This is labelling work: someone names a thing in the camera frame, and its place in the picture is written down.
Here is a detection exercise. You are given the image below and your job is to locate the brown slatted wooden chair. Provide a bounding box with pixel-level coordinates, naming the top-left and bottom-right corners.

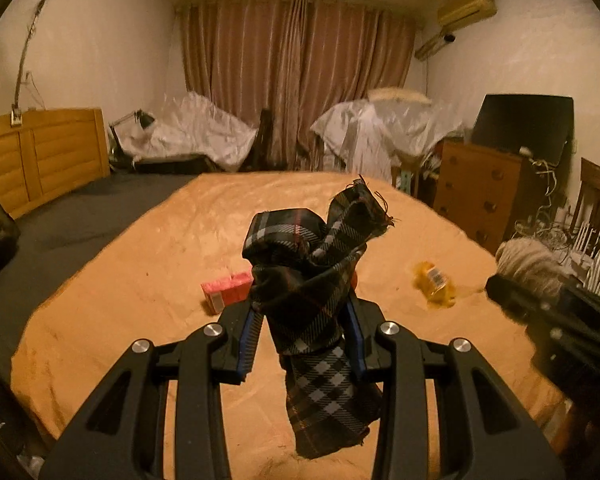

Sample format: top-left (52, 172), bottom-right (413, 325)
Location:
top-left (575, 156), bottom-right (600, 241)

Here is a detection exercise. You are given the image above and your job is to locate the grey cable conduit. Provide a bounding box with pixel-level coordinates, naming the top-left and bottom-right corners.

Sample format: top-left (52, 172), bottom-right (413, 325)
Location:
top-left (12, 0), bottom-right (81, 111)

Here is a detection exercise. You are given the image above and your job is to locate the dark grey bed sheet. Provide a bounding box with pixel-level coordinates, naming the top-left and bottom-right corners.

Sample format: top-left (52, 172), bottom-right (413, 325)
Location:
top-left (0, 172), bottom-right (201, 356)

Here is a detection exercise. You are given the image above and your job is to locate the brown curtain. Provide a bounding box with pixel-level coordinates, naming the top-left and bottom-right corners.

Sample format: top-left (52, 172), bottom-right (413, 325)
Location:
top-left (177, 0), bottom-right (417, 171)

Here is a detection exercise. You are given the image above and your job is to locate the low plastic-sheet covered furniture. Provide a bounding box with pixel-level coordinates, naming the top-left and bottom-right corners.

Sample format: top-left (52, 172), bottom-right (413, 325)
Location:
top-left (112, 91), bottom-right (260, 171)

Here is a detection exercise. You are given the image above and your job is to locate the beige air conditioner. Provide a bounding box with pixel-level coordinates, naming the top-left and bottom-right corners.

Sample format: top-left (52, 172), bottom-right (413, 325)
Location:
top-left (437, 0), bottom-right (497, 28)

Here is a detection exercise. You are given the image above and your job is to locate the wooden headboard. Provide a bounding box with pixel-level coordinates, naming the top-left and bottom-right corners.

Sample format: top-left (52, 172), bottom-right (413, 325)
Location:
top-left (0, 107), bottom-right (112, 221)

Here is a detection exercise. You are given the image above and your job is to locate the yellow plastic wrapper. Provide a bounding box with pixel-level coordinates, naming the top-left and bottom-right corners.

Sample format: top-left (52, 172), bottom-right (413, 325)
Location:
top-left (411, 260), bottom-right (458, 309)

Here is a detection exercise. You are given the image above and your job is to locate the black monitor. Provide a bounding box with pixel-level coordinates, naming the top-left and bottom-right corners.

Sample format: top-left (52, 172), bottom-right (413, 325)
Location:
top-left (470, 93), bottom-right (575, 166)

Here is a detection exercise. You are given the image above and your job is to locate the red box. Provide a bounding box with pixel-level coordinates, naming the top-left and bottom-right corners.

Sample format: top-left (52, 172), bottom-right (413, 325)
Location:
top-left (201, 271), bottom-right (253, 317)

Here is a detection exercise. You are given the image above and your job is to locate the tangle of white cables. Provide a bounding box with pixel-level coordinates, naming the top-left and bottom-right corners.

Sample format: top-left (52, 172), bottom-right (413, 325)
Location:
top-left (512, 157), bottom-right (581, 261)

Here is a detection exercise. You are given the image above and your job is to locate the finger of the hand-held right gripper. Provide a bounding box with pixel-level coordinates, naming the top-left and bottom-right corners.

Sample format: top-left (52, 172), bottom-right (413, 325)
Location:
top-left (485, 274), bottom-right (568, 333)
top-left (562, 284), bottom-right (600, 318)

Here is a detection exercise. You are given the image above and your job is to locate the tall plastic-sheet covered furniture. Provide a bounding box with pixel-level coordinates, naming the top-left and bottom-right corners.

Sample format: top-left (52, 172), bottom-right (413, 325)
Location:
top-left (310, 97), bottom-right (465, 181)

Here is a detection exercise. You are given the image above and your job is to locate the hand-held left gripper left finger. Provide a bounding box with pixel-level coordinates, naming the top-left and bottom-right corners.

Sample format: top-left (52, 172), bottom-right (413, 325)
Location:
top-left (40, 305), bottom-right (261, 480)

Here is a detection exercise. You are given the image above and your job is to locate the bed with tan cover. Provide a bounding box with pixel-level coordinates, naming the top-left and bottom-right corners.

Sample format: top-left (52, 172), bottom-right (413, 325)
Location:
top-left (10, 170), bottom-right (576, 480)

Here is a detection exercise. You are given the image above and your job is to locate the beige pipe cover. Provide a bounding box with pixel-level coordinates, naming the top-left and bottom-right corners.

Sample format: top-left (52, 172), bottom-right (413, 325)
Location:
top-left (414, 32), bottom-right (451, 61)

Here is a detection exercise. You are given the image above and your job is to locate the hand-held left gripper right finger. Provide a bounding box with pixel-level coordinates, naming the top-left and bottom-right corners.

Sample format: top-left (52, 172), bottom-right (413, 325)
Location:
top-left (342, 300), bottom-right (566, 480)

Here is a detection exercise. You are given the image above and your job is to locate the dark plaid cloth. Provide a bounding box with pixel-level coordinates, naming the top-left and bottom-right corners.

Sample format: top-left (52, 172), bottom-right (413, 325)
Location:
top-left (242, 175), bottom-right (401, 461)

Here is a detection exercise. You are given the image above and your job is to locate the wooden dresser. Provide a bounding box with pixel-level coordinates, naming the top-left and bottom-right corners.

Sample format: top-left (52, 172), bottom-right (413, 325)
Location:
top-left (432, 140), bottom-right (556, 256)

